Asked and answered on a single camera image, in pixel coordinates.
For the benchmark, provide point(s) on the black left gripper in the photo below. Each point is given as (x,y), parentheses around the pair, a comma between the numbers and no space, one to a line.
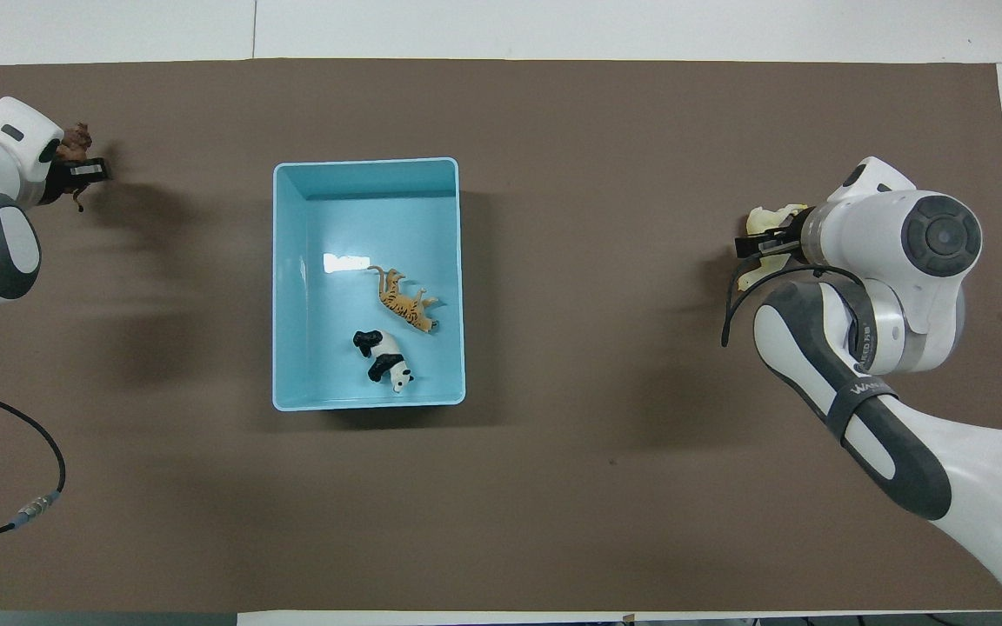
(57,178)

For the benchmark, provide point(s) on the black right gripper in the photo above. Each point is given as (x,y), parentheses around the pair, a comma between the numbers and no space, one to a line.
(795,241)

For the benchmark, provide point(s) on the cream horse toy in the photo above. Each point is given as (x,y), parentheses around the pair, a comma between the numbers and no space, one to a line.
(769,217)

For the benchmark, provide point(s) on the brown lion toy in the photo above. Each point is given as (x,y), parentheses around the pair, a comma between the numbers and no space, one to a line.
(76,143)

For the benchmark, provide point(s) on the orange tiger toy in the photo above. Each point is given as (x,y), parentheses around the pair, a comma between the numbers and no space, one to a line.
(405,304)

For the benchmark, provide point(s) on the black white panda toy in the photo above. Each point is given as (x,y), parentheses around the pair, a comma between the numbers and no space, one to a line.
(384,352)

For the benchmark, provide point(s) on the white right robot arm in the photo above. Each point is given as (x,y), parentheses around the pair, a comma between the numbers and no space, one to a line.
(901,261)

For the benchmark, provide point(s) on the light blue storage box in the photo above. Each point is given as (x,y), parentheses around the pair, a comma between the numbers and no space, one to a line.
(327,217)

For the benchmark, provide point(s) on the brown table mat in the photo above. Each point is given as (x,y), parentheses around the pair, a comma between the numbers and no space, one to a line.
(597,478)

